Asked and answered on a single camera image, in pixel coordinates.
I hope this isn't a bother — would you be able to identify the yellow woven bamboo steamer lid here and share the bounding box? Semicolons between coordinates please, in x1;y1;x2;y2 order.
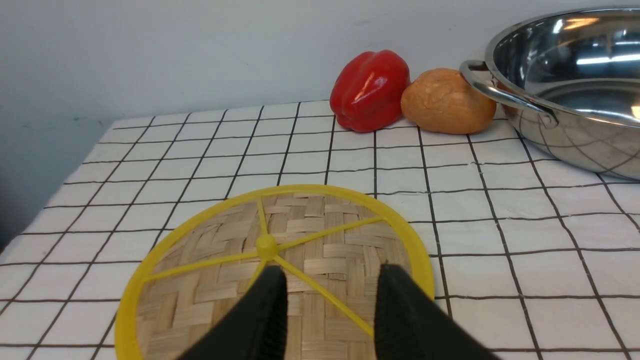
114;184;435;360

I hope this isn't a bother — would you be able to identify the red bell pepper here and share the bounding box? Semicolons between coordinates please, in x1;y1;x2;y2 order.
329;49;410;133

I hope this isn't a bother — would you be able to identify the white grid tablecloth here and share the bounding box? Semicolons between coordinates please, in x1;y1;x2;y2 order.
0;101;640;360

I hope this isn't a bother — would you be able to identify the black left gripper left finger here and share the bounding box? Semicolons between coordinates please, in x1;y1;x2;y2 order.
179;265;288;360

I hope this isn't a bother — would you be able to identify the stainless steel pot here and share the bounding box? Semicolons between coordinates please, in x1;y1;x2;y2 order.
459;4;640;180

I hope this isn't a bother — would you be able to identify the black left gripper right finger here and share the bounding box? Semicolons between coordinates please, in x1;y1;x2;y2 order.
374;264;498;360

